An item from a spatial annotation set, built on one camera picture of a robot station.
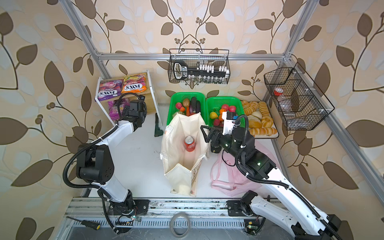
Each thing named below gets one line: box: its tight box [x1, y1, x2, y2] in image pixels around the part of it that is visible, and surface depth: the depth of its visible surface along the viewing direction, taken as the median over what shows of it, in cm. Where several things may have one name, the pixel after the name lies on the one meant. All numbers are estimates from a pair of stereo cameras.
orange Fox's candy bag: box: [121, 73, 147, 93], surface depth 84 cm
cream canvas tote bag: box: [160, 112, 210, 197], surface depth 80 cm
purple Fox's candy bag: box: [98, 79, 124, 102], surface depth 82 cm
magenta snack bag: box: [107, 98, 130, 121], surface depth 91 cm
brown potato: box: [182, 98, 190, 107], surface depth 117 cm
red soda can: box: [184, 136, 196, 152], surface depth 89 cm
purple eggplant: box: [196, 100, 201, 113], surface depth 116 cm
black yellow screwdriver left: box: [66, 216, 101, 231], surface depth 70 cm
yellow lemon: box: [210, 111, 218, 119], surface depth 110 cm
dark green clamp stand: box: [154, 112, 164, 137], surface depth 107 cm
